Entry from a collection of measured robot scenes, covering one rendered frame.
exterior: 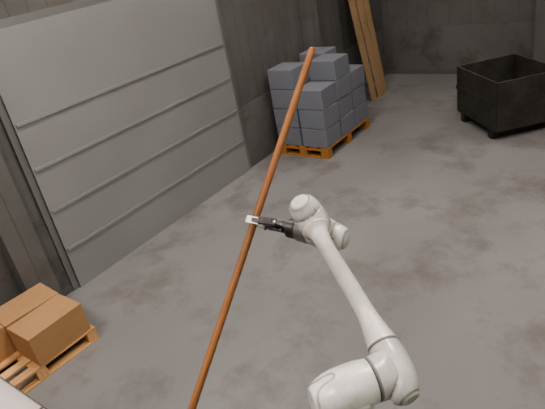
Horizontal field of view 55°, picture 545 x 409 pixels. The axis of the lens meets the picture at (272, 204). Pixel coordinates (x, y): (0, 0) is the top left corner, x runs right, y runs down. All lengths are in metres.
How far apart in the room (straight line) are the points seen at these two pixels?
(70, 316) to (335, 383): 3.61
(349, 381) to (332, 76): 6.29
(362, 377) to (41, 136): 4.43
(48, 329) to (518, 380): 3.63
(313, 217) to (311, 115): 5.71
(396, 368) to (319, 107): 5.93
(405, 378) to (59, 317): 3.69
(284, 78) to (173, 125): 1.85
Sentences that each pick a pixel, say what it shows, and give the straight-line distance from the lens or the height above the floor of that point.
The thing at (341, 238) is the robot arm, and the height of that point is 1.99.
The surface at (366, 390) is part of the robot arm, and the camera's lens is 1.57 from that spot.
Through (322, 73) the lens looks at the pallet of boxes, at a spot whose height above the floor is 1.11.
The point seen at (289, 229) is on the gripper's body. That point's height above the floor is 1.98.
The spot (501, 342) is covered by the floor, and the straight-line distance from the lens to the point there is 4.39.
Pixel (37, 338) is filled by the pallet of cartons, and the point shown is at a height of 0.38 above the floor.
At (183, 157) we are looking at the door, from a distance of 6.63.
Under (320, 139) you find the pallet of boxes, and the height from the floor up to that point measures 0.28.
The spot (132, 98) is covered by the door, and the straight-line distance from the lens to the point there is 6.08.
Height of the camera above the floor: 2.97
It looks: 27 degrees down
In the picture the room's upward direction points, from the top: 11 degrees counter-clockwise
